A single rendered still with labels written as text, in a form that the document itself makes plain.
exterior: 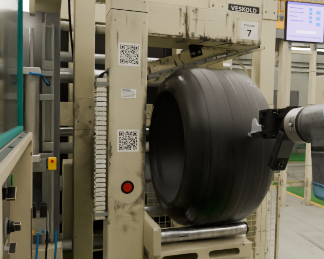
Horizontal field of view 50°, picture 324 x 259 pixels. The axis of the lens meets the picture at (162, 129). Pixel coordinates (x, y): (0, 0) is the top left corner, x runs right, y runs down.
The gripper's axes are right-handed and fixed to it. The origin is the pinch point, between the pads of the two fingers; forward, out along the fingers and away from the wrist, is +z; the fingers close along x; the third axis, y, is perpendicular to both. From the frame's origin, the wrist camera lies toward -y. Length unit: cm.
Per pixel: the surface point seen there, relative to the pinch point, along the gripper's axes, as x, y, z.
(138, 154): 31.3, -5.2, 22.5
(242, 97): 0.3, 13.0, 5.2
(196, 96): 15.6, 13.1, 7.7
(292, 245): -171, -104, 202
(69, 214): 51, -38, 103
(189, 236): 15.1, -33.4, 17.9
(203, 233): 9.7, -32.8, 17.8
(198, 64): -8, 37, 57
